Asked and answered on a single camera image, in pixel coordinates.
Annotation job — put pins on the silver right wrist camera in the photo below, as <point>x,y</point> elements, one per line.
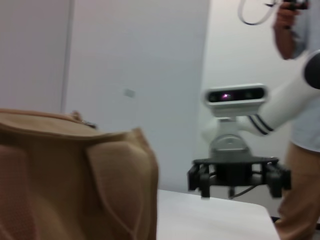
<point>235,96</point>

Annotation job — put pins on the bare forearm of person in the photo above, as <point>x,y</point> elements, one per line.
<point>287,45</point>

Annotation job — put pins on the silver metal zipper pull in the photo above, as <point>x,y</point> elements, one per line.
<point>87,122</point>

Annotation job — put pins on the hand of person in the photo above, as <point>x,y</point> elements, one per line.
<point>287,16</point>

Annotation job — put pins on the khaki fabric food bag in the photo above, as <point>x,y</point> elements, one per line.
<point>62,180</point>

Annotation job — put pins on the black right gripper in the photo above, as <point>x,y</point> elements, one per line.
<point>233,175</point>

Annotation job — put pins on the person in light blue shirt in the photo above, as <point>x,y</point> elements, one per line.
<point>305,187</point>

